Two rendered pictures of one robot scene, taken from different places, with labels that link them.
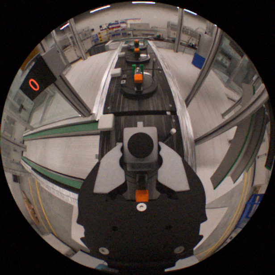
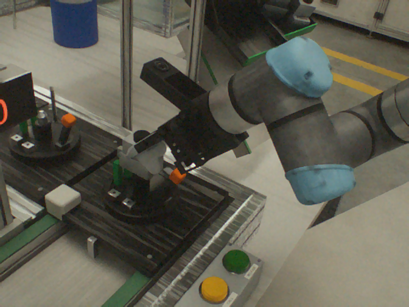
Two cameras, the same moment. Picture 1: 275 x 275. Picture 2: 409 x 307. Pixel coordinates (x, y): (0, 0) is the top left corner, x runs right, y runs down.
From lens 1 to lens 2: 69 cm
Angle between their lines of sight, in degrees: 49
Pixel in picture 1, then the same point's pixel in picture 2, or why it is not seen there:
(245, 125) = (205, 73)
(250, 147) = not seen: hidden behind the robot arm
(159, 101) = (97, 145)
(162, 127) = not seen: hidden behind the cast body
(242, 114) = (191, 70)
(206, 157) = (224, 172)
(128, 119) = (87, 183)
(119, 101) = (46, 175)
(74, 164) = not seen: outside the picture
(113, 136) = (89, 206)
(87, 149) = (51, 275)
